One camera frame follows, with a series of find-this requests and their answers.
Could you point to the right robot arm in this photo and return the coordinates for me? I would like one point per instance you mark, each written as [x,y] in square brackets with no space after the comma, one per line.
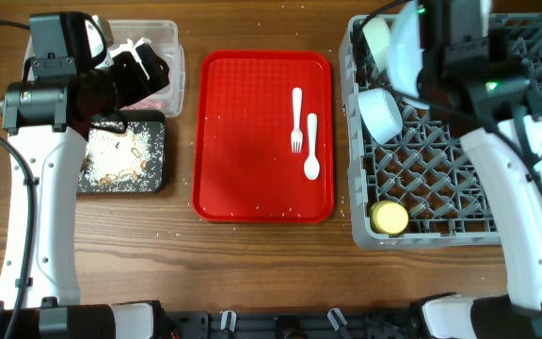
[470,76]

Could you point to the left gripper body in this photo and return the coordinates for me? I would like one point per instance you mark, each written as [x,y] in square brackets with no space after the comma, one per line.
[128,84]

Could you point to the black plastic tray bin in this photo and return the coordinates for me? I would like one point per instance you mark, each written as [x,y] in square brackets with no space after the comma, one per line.
[125,160]

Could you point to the clear plastic waste bin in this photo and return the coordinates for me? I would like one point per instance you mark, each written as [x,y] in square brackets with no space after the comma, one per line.
[162,36]

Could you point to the white plastic fork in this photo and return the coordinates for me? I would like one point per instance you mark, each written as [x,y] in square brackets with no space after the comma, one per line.
[296,134]

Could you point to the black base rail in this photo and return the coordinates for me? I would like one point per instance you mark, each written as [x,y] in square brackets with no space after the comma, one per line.
[390,324]

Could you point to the white plastic spoon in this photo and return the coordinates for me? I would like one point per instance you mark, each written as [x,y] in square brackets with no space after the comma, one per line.
[312,165]

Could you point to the light blue bowl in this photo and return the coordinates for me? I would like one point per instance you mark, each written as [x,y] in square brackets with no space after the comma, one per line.
[380,114]

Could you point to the food scraps and rice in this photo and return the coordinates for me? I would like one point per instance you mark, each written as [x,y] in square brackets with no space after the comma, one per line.
[116,157]

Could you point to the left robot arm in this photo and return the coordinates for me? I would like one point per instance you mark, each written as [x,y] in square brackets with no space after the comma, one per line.
[72,77]

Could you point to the red serving tray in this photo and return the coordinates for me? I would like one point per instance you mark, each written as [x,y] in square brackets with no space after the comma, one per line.
[244,167]

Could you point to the grey dishwasher rack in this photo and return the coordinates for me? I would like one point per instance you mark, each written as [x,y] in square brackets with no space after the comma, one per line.
[423,168]

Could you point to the yellow plastic cup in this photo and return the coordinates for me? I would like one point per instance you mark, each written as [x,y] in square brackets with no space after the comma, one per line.
[388,217]

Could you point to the green bowl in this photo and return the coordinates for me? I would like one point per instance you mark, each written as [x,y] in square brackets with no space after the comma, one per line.
[378,37]

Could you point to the light blue plate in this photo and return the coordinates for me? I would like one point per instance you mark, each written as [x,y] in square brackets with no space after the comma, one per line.
[405,54]

